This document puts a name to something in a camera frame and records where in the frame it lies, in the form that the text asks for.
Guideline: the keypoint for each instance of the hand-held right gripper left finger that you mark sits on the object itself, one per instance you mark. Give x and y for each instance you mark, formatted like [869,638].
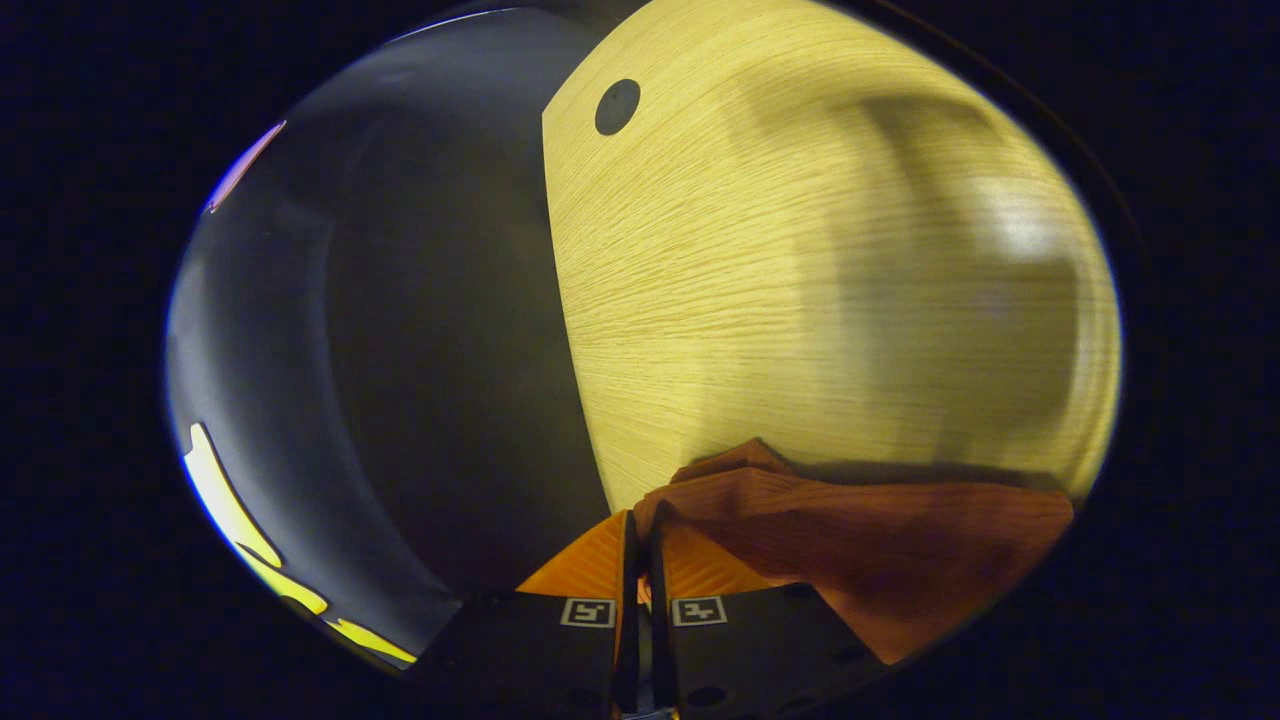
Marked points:
[540,650]

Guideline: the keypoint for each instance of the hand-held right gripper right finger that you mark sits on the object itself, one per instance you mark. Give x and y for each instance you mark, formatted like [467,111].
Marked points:
[740,650]

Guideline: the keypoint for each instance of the orange button coat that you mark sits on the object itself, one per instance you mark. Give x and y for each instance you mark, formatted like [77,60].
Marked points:
[880,550]

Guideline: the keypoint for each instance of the black table grommet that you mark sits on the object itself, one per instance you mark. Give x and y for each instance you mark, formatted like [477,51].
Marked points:
[617,107]

